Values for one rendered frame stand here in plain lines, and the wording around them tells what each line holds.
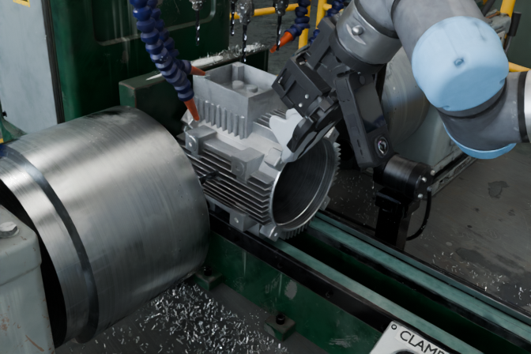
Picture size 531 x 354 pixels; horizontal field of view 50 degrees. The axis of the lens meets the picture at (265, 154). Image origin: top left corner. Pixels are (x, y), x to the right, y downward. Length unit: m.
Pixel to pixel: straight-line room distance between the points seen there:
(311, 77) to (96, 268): 0.32
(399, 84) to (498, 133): 0.44
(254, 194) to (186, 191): 0.17
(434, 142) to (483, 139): 0.60
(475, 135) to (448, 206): 0.67
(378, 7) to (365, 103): 0.12
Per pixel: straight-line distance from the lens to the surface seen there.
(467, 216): 1.28
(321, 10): 3.96
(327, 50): 0.67
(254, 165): 0.80
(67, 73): 0.93
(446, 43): 0.51
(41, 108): 1.03
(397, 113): 1.03
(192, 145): 0.86
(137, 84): 0.86
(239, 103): 0.83
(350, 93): 0.66
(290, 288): 0.88
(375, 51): 0.63
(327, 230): 0.94
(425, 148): 1.25
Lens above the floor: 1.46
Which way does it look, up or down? 28 degrees down
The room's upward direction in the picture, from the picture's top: 4 degrees clockwise
